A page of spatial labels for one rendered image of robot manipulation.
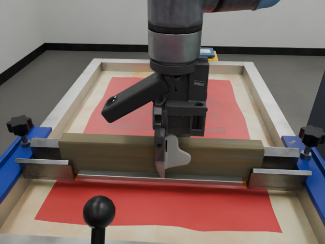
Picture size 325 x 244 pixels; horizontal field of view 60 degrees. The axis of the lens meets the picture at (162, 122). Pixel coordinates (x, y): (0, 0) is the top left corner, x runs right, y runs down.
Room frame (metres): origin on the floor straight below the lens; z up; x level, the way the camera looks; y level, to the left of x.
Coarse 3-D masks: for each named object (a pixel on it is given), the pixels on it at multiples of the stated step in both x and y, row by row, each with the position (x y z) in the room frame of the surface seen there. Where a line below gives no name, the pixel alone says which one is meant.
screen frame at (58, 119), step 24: (96, 72) 0.90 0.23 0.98; (216, 72) 0.95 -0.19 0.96; (240, 72) 0.94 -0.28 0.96; (72, 96) 0.70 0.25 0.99; (264, 96) 0.70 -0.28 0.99; (48, 120) 0.58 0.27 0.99; (264, 120) 0.62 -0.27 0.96; (0, 216) 0.31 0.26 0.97; (312, 216) 0.31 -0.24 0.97; (0, 240) 0.25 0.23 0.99; (24, 240) 0.25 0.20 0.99; (48, 240) 0.25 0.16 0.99; (72, 240) 0.25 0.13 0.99; (120, 240) 0.25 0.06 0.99
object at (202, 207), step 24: (240, 120) 0.63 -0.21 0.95; (168, 192) 0.38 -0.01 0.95; (192, 192) 0.38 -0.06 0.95; (216, 192) 0.38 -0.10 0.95; (240, 192) 0.38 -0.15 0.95; (264, 192) 0.38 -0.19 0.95; (168, 216) 0.32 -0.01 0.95; (192, 216) 0.32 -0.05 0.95; (216, 216) 0.32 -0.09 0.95; (240, 216) 0.32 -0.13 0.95; (264, 216) 0.32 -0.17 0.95
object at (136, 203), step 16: (112, 80) 0.89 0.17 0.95; (128, 80) 0.89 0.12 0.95; (96, 112) 0.67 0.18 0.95; (96, 128) 0.59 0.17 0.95; (64, 192) 0.38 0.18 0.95; (80, 192) 0.38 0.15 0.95; (96, 192) 0.38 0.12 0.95; (112, 192) 0.38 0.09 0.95; (128, 192) 0.38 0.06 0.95; (144, 192) 0.38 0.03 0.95; (48, 208) 0.34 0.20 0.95; (64, 208) 0.34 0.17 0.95; (80, 208) 0.34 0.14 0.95; (128, 208) 0.34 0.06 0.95; (144, 208) 0.34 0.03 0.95; (80, 224) 0.31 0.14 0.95; (112, 224) 0.31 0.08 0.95; (128, 224) 0.31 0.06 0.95; (144, 224) 0.31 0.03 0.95
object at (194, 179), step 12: (120, 180) 0.38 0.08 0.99; (132, 180) 0.38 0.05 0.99; (144, 180) 0.37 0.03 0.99; (156, 180) 0.37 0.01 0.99; (168, 180) 0.37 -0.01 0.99; (180, 180) 0.37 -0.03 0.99; (192, 180) 0.37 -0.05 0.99; (204, 180) 0.37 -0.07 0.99; (216, 180) 0.37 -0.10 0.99; (228, 180) 0.37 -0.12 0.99; (240, 180) 0.37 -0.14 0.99
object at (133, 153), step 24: (72, 144) 0.39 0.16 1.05; (96, 144) 0.39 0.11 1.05; (120, 144) 0.39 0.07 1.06; (144, 144) 0.39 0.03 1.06; (192, 144) 0.39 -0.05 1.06; (216, 144) 0.39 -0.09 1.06; (240, 144) 0.39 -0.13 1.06; (96, 168) 0.39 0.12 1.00; (120, 168) 0.39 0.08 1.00; (144, 168) 0.39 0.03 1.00; (168, 168) 0.38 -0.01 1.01; (192, 168) 0.38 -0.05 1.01; (216, 168) 0.38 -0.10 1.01; (240, 168) 0.38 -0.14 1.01
